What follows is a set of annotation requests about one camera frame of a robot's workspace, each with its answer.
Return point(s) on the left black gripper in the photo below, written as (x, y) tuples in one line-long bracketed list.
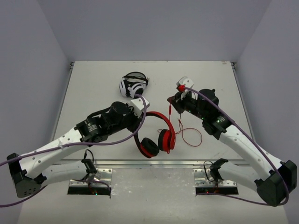
[(137, 117)]

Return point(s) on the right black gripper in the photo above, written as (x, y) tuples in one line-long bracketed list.
[(178, 100)]

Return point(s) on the red black headphones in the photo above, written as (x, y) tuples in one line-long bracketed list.
[(166, 139)]

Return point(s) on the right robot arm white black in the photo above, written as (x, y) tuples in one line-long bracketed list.
[(270, 177)]

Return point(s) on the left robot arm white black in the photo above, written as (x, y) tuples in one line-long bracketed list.
[(33, 171)]

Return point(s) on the white black headphones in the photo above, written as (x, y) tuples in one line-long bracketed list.
[(133, 83)]

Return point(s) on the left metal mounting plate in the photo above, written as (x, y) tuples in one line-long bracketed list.
[(101, 179)]

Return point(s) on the metal mounting plate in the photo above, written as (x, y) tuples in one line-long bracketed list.
[(101, 179), (202, 178)]

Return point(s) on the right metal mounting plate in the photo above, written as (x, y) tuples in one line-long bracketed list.
[(202, 178)]

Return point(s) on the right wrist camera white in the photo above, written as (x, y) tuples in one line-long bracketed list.
[(184, 83)]

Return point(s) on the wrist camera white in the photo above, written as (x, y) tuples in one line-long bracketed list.
[(184, 83), (139, 105)]

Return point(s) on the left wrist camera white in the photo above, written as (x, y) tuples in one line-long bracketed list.
[(139, 105)]

